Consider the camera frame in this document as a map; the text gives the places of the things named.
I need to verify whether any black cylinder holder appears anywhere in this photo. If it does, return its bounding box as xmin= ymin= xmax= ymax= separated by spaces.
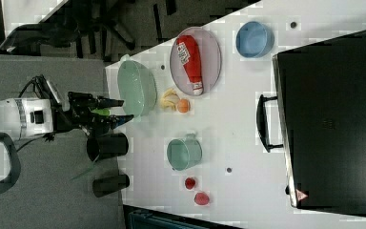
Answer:
xmin=92 ymin=175 xmax=130 ymax=198

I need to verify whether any orange toy fruit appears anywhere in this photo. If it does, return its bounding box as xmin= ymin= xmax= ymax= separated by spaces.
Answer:
xmin=177 ymin=98 xmax=191 ymax=114

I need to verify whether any green metal mug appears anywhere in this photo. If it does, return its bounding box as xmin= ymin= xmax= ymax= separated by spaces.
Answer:
xmin=167 ymin=134 xmax=202 ymax=171

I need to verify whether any blue plastic cup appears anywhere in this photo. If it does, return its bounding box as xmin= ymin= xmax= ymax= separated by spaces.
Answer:
xmin=235 ymin=21 xmax=275 ymax=58

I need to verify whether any green cylinder toy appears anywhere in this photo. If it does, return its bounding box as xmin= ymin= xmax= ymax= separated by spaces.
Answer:
xmin=91 ymin=109 xmax=111 ymax=116

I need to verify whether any yellow toy banana peel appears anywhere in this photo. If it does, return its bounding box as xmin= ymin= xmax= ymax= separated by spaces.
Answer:
xmin=160 ymin=88 xmax=180 ymax=111

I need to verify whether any red plush ketchup bottle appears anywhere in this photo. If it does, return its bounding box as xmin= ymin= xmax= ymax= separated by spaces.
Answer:
xmin=176 ymin=35 xmax=204 ymax=95

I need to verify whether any grey oval plate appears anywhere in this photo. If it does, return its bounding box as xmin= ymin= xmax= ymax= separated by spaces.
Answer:
xmin=170 ymin=27 xmax=222 ymax=96

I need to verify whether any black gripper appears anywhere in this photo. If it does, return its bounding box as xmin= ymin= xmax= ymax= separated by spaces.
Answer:
xmin=53 ymin=92 xmax=134 ymax=136

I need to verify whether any black oven door handle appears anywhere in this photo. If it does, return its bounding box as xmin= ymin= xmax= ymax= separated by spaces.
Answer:
xmin=256 ymin=94 xmax=283 ymax=153

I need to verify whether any green perforated colander basket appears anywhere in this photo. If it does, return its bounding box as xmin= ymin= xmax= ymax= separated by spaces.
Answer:
xmin=117 ymin=54 xmax=157 ymax=118

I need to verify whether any red green toy strawberry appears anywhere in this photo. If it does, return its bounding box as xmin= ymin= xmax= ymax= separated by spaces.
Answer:
xmin=193 ymin=192 xmax=210 ymax=206

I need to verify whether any black office chair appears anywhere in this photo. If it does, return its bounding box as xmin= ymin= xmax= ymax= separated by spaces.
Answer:
xmin=0 ymin=0 xmax=135 ymax=53

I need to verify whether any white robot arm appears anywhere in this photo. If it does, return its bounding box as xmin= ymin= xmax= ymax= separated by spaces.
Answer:
xmin=0 ymin=97 xmax=79 ymax=195

